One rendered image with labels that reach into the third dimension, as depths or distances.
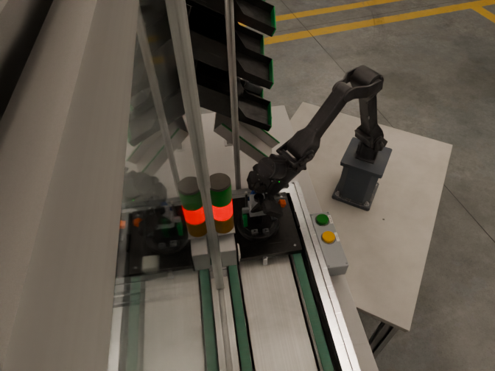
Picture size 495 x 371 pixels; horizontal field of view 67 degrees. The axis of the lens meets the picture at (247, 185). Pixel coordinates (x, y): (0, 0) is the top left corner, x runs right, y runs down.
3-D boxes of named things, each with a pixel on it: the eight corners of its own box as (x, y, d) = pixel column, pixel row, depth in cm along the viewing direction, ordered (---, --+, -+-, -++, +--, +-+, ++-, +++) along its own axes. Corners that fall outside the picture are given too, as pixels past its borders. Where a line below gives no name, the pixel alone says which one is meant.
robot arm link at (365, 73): (363, 59, 100) (345, 74, 99) (384, 71, 96) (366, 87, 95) (367, 129, 126) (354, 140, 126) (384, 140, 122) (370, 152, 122)
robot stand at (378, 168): (378, 185, 147) (392, 149, 132) (368, 212, 139) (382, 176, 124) (342, 173, 152) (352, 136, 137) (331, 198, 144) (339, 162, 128)
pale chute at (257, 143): (271, 148, 144) (280, 141, 142) (272, 173, 136) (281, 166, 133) (216, 106, 130) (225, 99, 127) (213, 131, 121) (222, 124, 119)
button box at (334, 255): (326, 221, 132) (329, 210, 127) (345, 274, 118) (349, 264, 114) (307, 223, 131) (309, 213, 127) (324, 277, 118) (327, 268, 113)
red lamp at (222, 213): (231, 202, 86) (230, 188, 82) (234, 219, 83) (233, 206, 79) (210, 205, 85) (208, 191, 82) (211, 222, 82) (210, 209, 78)
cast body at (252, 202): (267, 203, 119) (267, 189, 114) (269, 214, 117) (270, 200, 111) (241, 207, 119) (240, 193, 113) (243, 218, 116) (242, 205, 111)
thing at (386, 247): (450, 149, 164) (452, 144, 162) (406, 334, 113) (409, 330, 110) (302, 106, 186) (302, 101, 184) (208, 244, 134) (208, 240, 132)
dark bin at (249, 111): (267, 107, 129) (278, 90, 124) (268, 132, 120) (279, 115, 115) (190, 76, 121) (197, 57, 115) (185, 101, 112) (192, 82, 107)
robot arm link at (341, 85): (362, 69, 103) (346, 54, 95) (384, 83, 98) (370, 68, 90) (299, 154, 112) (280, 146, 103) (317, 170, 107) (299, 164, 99)
